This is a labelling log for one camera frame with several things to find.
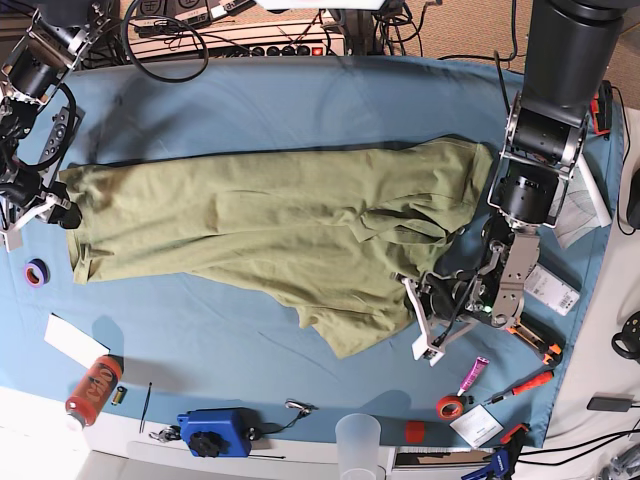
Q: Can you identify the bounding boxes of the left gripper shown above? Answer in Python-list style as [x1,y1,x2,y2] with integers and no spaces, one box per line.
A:
[393,270,479,350]

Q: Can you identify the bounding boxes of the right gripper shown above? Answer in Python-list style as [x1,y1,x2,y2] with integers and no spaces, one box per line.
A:
[1,182,82,233]

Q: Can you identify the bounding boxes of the olive green t-shirt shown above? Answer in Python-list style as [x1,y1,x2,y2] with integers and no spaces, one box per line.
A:
[60,137,493,358]

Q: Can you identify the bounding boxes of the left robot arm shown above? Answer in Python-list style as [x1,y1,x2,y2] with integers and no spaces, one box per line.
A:
[402,0,637,363]

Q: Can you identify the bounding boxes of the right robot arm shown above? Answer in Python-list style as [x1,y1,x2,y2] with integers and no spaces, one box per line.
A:
[1,1,112,230]

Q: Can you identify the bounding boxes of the pink glue tube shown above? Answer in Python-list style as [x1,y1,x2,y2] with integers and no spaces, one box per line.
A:
[457,356,490,397]

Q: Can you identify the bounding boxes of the red tape roll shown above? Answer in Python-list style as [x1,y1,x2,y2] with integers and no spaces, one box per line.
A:
[436,395,466,421]

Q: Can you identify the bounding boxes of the purple tape roll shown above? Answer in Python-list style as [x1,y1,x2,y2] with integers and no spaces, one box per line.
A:
[23,258,50,288]

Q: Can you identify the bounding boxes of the grey remote control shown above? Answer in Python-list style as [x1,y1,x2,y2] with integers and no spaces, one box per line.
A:
[38,106,84,187]

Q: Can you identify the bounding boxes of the red plastic block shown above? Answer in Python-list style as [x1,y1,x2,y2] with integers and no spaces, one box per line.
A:
[404,421,426,445]

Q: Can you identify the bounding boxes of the white square packet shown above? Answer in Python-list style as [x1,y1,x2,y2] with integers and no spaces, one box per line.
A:
[450,405,503,448]

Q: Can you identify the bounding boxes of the translucent plastic cup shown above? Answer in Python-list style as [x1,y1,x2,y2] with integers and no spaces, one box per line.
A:
[335,413,381,480]

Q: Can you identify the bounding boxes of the orange black utility knife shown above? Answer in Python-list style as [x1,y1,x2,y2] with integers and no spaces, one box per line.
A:
[506,313,565,368]

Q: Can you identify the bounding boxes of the white paper card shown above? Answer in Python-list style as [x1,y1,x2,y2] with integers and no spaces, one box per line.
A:
[44,313,110,368]

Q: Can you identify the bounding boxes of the clear plastic screw box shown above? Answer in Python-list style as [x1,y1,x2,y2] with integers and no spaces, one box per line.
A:
[524,264,580,316]

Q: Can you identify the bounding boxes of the blue black clamp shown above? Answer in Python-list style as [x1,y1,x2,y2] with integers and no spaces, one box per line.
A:
[461,423,529,480]

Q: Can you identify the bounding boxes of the silver carabiner clip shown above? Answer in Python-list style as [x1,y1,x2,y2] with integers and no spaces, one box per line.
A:
[284,399,317,417]

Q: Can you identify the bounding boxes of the small yellow black battery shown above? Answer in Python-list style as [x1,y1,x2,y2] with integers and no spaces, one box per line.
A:
[111,386,127,406]

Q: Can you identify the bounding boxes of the leaf pattern notebook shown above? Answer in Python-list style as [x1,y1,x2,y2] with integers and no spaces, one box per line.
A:
[554,154,612,249]

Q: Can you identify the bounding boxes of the blue plastic box device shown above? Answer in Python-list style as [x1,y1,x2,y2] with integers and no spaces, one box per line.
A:
[176,409,262,458]

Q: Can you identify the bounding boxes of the black tweezers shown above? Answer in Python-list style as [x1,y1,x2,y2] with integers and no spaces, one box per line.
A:
[138,382,153,434]

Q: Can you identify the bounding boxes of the black orange tool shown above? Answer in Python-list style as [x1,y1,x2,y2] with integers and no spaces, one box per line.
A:
[590,80,613,140]

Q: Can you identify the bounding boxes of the white power strip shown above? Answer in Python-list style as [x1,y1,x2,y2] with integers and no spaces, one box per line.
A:
[130,17,347,60]

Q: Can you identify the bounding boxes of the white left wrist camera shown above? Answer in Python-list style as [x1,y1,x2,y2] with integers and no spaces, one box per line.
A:
[411,335,445,367]

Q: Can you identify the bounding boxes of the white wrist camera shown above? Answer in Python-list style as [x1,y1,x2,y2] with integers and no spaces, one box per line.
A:
[1,228,23,252]
[411,335,445,367]

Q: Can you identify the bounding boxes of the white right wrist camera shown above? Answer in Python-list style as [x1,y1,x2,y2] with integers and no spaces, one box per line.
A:
[1,228,23,252]

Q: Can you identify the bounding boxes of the orange handle screwdriver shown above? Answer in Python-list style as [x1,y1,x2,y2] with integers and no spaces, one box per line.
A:
[484,370,554,405]

